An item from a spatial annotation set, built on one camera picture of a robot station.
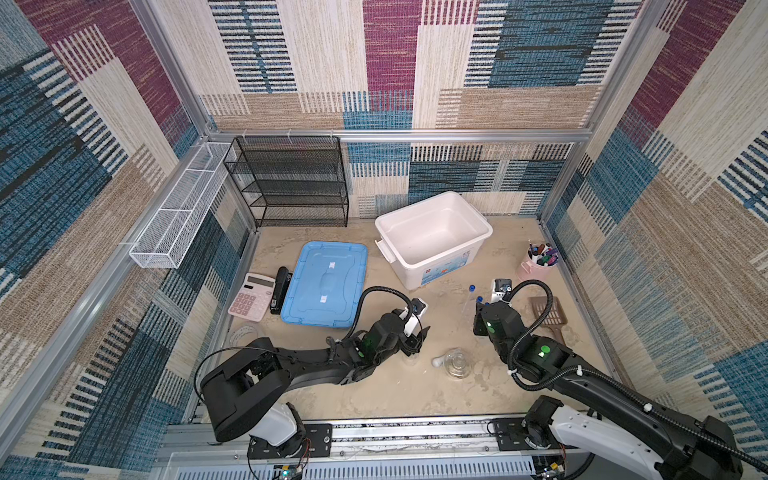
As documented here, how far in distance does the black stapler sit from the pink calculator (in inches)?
0.6

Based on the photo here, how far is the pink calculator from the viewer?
3.15 feet

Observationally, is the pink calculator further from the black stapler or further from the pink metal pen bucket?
the pink metal pen bucket

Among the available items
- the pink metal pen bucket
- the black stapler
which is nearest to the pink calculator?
the black stapler

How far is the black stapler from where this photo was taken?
0.96 metres
